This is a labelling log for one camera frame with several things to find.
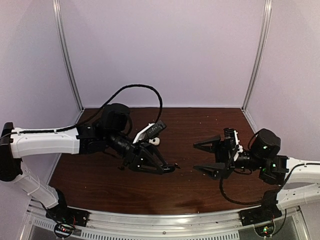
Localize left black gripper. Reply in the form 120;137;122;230
106;129;169;175

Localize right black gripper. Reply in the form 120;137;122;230
193;135;265;182

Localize white earbud charging case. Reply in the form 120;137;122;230
149;137;160;146

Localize black round earbud case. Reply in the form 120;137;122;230
161;164;176;174

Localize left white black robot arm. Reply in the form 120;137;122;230
0;103;176;222

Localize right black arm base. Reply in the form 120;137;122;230
239;190;287;239

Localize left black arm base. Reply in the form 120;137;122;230
43;189;90;240

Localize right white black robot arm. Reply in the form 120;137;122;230
193;128;320;221

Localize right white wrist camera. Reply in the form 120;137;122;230
223;128;244;162

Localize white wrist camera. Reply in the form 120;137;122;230
223;128;244;162
132;120;167;144

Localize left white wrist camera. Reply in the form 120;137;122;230
132;120;167;144

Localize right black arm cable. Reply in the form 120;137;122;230
219;149;311;205

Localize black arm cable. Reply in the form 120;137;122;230
219;149;311;205
9;84;163;136

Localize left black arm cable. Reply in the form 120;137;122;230
9;84;163;136

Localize aluminium front rail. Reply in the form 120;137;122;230
18;200;311;240

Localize right aluminium frame post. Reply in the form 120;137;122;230
241;0;273;112

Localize aluminium frame post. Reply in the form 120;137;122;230
52;0;84;112
241;0;273;112

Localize left aluminium frame post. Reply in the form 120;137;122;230
52;0;84;112

